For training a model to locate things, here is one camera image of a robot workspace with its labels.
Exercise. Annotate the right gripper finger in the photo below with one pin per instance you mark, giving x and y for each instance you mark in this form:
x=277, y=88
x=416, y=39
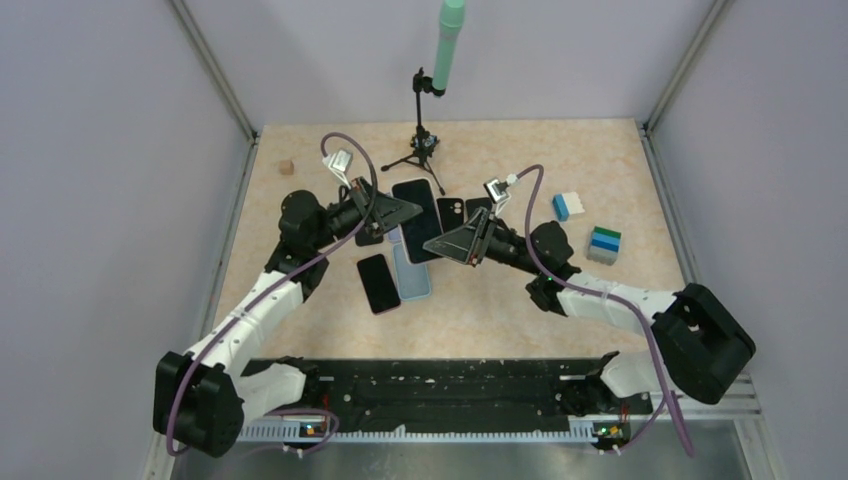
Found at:
x=463, y=249
x=471, y=231

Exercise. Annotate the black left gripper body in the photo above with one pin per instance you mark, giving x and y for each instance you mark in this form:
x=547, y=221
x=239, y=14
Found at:
x=362, y=197

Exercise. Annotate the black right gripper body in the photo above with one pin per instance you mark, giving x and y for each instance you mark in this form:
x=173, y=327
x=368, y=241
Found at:
x=506, y=248

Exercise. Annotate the black smartphone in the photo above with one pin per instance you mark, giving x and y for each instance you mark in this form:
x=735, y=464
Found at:
x=473, y=204
x=378, y=284
x=424, y=226
x=364, y=238

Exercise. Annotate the lilac phone case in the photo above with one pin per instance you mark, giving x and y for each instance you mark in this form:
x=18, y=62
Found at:
x=395, y=236

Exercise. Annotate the black phone case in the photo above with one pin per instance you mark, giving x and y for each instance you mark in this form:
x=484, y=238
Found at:
x=451, y=213

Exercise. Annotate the light blue phone case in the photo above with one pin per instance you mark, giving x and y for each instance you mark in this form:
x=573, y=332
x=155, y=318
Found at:
x=413, y=280

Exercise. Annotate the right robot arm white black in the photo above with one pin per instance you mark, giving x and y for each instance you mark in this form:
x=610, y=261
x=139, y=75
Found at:
x=695, y=346

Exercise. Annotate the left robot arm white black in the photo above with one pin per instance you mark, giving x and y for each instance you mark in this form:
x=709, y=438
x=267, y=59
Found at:
x=203, y=397

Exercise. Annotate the blue white toy block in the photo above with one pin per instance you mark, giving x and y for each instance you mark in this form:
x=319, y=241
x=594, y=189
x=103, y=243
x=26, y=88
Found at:
x=567, y=205

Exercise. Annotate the black mini tripod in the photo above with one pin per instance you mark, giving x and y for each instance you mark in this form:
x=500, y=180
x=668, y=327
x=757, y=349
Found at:
x=422, y=143

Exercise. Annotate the brown wooden cube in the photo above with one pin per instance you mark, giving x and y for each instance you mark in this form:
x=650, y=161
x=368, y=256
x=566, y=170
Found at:
x=286, y=167

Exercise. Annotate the green blue grey block stack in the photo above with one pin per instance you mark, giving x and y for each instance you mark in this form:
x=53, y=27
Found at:
x=604, y=245

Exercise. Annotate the mint green microphone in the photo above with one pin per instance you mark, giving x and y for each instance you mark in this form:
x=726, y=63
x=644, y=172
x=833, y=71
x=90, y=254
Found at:
x=451, y=21

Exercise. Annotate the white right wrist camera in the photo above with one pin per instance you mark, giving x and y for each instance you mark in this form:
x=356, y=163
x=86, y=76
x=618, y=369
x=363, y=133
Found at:
x=498, y=191

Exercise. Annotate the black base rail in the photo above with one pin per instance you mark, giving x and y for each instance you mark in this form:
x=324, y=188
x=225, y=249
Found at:
x=453, y=401

